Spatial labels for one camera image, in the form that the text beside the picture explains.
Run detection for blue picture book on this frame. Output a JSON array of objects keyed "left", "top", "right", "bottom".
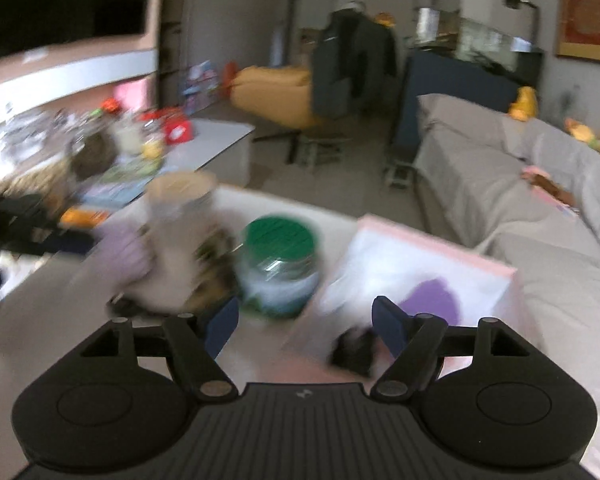
[{"left": 78, "top": 177, "right": 152, "bottom": 209}]

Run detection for purple pink soft toy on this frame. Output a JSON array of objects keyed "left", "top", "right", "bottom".
[{"left": 399, "top": 278, "right": 460, "bottom": 326}]

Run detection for pink cardboard box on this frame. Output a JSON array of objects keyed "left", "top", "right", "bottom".
[{"left": 284, "top": 214, "right": 530, "bottom": 364}]

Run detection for lavender fluffy headband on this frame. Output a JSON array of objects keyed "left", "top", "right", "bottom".
[{"left": 94, "top": 222, "right": 155, "bottom": 289}]

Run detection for small wooden stool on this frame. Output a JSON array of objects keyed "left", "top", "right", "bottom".
[{"left": 299, "top": 132, "right": 351, "bottom": 171}]

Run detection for tall clear jar beige lid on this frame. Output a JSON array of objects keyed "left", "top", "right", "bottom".
[{"left": 125, "top": 170, "right": 225, "bottom": 315}]

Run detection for green lid glass jar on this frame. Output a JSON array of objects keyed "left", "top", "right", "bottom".
[{"left": 236, "top": 214, "right": 321, "bottom": 318}]

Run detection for orange snack packet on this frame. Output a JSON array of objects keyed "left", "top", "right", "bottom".
[{"left": 59, "top": 207, "right": 110, "bottom": 230}]

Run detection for yellow armchair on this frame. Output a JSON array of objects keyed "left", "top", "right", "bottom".
[{"left": 230, "top": 66, "right": 320, "bottom": 130}]

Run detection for grey side table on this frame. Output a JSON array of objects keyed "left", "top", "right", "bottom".
[{"left": 78, "top": 117, "right": 257, "bottom": 212}]

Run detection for grey covered sofa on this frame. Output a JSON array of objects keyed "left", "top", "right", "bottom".
[{"left": 416, "top": 93, "right": 600, "bottom": 478}]

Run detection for glass jar dark contents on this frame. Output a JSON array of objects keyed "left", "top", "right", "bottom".
[{"left": 69, "top": 129, "right": 118, "bottom": 181}]

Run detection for small yellow jar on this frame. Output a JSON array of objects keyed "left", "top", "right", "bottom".
[{"left": 140, "top": 131, "right": 166, "bottom": 160}]

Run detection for dark blue cabinet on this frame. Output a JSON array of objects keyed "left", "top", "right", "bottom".
[{"left": 389, "top": 49, "right": 529, "bottom": 153}]

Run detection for large glass snack jar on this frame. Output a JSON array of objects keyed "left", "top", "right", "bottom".
[{"left": 0, "top": 120, "right": 71, "bottom": 210}]

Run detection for brown furry tail keychain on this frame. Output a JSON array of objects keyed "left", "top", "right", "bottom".
[{"left": 184, "top": 228, "right": 239, "bottom": 314}]

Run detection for yellow duck plush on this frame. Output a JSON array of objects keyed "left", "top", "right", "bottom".
[{"left": 508, "top": 86, "right": 538, "bottom": 122}]

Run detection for red box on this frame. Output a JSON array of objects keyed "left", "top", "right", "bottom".
[{"left": 163, "top": 114, "right": 195, "bottom": 145}]

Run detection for dark jackets on rack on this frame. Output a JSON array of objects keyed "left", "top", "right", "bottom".
[{"left": 311, "top": 9, "right": 398, "bottom": 119}]

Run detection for black hair ties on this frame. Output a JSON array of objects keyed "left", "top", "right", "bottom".
[{"left": 328, "top": 326, "right": 382, "bottom": 378}]

